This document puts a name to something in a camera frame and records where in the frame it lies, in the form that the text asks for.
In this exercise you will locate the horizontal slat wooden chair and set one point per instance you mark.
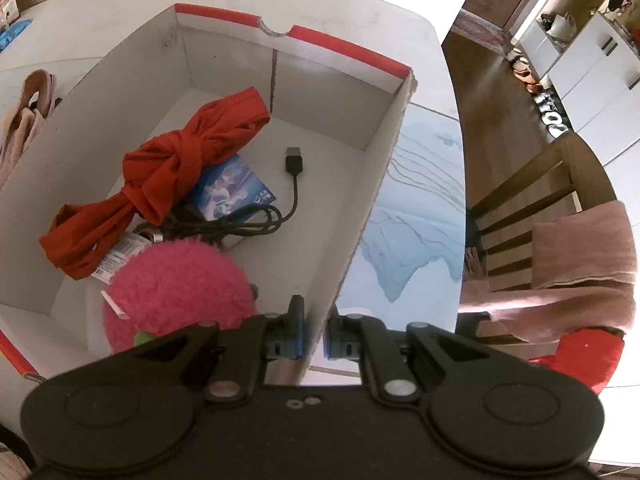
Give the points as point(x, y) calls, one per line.
point(565, 160)

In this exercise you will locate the pink scarf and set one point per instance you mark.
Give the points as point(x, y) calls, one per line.
point(580, 255)

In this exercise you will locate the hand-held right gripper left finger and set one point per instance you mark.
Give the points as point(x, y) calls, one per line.
point(299, 330)

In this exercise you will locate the penguin decoration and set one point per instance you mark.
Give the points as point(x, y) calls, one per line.
point(620, 0)

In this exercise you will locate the brown shoes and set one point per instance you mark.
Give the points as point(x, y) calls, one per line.
point(524, 67)

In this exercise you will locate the black white slippers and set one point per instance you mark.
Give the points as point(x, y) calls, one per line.
point(550, 112)

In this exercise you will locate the white cardboard box red rim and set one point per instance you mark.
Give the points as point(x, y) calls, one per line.
point(325, 105)

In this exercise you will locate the patterned red rug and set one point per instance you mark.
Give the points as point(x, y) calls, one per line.
point(480, 30)

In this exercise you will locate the white wall cabinet unit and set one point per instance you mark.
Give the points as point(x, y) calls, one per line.
point(600, 75)

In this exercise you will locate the red seat cushion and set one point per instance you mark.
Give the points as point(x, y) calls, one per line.
point(595, 360)

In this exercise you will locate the white shopping bag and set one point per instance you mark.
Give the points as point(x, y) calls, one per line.
point(560, 26)

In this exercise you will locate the pink plush strawberry toy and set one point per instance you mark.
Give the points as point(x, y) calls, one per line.
point(175, 285)

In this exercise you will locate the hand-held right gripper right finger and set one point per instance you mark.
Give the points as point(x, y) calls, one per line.
point(330, 337)

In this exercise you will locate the blue rubber gloves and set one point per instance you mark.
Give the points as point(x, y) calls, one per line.
point(12, 34)

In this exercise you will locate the printed table mat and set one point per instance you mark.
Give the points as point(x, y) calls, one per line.
point(415, 210)

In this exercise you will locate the blue tissue packet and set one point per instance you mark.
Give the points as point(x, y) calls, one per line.
point(235, 185)

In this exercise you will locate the red knotted headband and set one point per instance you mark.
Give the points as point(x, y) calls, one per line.
point(175, 160)

